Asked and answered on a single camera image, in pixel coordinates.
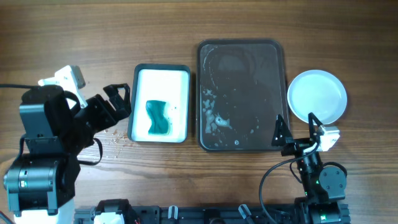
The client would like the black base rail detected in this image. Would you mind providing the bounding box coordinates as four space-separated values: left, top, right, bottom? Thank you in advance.
73 198 352 224

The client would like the green yellow sponge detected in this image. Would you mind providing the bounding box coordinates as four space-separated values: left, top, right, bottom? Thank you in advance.
146 100 170 135

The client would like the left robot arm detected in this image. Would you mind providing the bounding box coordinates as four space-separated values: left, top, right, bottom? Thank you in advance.
4 83 131 223

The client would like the white plate blue streak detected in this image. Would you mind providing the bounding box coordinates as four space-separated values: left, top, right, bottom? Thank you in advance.
287 70 348 124

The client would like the brown plastic tray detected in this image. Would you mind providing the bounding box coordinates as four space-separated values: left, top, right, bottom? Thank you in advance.
196 39 289 152

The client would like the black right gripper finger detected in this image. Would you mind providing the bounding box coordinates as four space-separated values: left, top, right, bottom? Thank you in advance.
271 114 294 146
308 113 323 140

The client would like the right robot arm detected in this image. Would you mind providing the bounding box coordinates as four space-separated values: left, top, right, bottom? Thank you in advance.
272 113 351 224

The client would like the black tray with white liner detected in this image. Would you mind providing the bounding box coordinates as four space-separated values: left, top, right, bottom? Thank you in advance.
127 63 190 143

